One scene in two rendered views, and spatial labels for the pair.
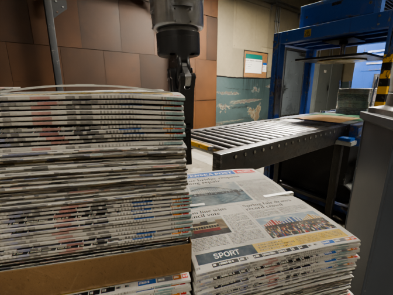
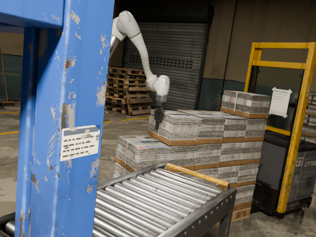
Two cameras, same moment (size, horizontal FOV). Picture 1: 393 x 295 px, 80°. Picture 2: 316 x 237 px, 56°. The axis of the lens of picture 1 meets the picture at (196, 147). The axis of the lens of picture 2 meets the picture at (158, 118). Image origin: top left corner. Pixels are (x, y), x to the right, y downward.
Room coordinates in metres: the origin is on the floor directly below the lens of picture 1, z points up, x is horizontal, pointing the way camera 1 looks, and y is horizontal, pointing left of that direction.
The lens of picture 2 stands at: (2.75, -0.78, 1.42)
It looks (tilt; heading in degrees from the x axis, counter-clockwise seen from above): 9 degrees down; 161
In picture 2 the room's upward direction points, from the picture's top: 7 degrees clockwise
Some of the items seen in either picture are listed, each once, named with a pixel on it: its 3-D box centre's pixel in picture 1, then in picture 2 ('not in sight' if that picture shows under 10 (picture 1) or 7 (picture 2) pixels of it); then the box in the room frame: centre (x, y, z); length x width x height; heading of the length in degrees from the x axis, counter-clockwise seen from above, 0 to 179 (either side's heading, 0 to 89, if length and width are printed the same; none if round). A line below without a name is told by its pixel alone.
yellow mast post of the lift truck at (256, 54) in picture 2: not in sight; (244, 117); (-0.27, 1.36, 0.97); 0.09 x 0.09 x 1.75; 15
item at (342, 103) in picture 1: (358, 100); not in sight; (2.52, -1.72, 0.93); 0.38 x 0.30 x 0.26; 128
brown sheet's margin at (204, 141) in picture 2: not in sight; (196, 135); (0.32, 0.47, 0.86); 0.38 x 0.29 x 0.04; 14
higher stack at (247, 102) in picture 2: not in sight; (236, 154); (0.16, 1.03, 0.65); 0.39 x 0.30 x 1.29; 15
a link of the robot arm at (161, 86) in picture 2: not in sight; (162, 84); (0.42, 0.03, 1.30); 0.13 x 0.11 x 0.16; 10
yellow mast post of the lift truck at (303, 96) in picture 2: not in sight; (295, 130); (0.36, 1.54, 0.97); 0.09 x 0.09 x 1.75; 15
